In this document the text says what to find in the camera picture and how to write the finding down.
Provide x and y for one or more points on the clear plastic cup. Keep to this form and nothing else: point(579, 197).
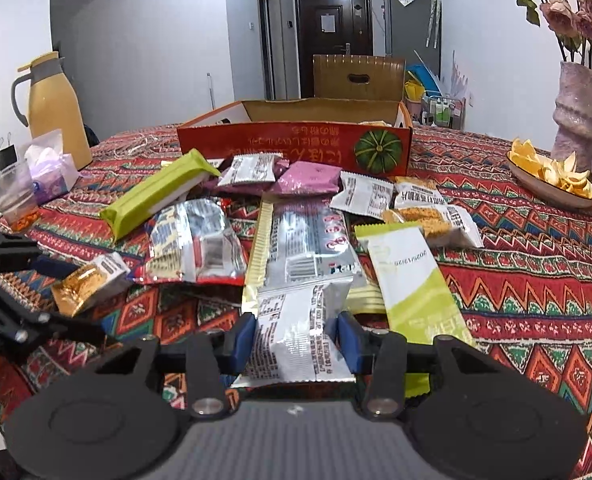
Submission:
point(11, 195)

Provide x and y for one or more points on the purple tissue pack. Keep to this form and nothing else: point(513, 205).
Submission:
point(51, 170)

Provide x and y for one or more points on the long green snack packet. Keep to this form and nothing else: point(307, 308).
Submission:
point(151, 195)

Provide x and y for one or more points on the grey refrigerator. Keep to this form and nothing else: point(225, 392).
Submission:
point(401, 30)

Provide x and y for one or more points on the white folded umbrella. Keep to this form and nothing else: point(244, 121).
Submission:
point(433, 15)

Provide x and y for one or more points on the large silver snack packet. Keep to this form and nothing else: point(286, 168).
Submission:
point(306, 240)

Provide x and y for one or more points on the black paper bag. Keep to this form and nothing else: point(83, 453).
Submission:
point(7, 155)

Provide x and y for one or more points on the gold snack packet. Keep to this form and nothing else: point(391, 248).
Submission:
point(83, 285)

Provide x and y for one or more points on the pink textured vase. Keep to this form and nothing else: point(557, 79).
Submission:
point(578, 115)

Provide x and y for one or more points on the brown shallow bowl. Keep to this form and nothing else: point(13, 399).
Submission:
point(541, 193)

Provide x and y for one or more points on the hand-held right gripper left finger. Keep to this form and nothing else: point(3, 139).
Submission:
point(246, 345)

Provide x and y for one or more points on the yellow thermos jug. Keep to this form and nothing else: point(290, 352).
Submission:
point(58, 115)

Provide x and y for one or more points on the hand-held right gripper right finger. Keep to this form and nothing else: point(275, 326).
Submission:
point(348, 345)

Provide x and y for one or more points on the long white lime snack packet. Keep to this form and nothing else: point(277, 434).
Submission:
point(411, 290)

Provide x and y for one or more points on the patterned red tablecloth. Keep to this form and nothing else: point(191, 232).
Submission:
point(526, 285)

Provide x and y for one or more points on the yellow crisp snack packet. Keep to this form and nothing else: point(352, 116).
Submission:
point(416, 195)
point(426, 225)

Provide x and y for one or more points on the yellow plastic item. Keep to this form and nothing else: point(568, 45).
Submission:
point(413, 91)

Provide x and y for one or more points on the red cardboard box pumpkin print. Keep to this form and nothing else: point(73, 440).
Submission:
point(286, 145)

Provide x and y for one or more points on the dried pink roses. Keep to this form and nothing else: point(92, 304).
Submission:
point(576, 15)

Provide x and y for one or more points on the brown cardboard carton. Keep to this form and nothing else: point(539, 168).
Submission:
point(336, 77)

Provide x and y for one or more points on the dark entrance door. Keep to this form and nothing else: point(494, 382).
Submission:
point(308, 50)

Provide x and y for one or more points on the paper notice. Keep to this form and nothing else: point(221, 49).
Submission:
point(328, 22)

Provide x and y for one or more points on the silver and red snack packet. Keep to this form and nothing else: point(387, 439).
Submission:
point(186, 240)

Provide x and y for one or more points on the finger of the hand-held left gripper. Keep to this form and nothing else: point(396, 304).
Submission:
point(6, 250)
point(26, 327)

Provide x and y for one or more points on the blue plastic item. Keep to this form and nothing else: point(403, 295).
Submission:
point(423, 77)

